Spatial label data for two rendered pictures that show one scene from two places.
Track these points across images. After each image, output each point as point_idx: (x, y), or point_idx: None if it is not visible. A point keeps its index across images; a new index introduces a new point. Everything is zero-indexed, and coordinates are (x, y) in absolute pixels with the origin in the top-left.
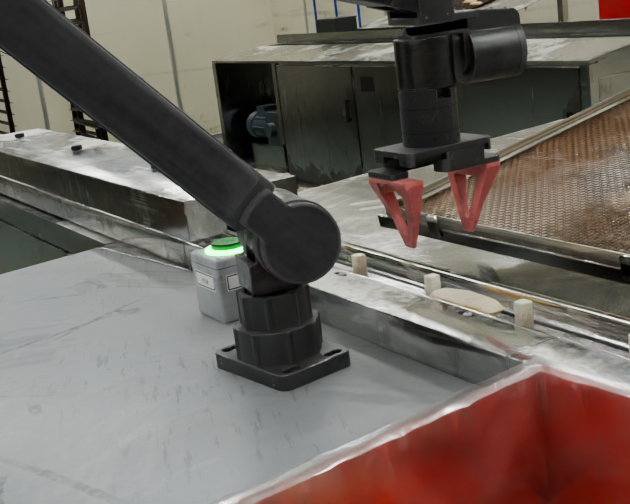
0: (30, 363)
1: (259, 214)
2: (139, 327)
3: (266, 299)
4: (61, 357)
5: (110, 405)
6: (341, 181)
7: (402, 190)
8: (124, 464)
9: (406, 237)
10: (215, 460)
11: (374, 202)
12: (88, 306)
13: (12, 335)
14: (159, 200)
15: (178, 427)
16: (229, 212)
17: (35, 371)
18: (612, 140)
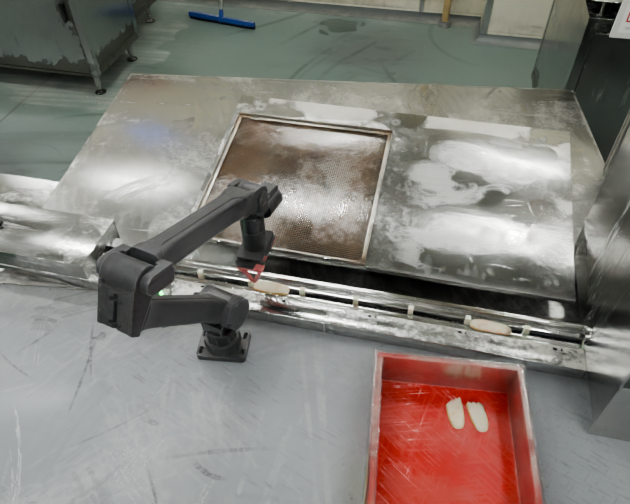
0: (103, 395)
1: (230, 316)
2: (124, 346)
3: (228, 336)
4: (114, 384)
5: (183, 403)
6: (69, 170)
7: (258, 272)
8: (234, 431)
9: (252, 280)
10: (263, 411)
11: (117, 192)
12: (70, 340)
13: (59, 380)
14: (53, 262)
15: (228, 401)
16: (217, 320)
17: (115, 399)
18: (253, 165)
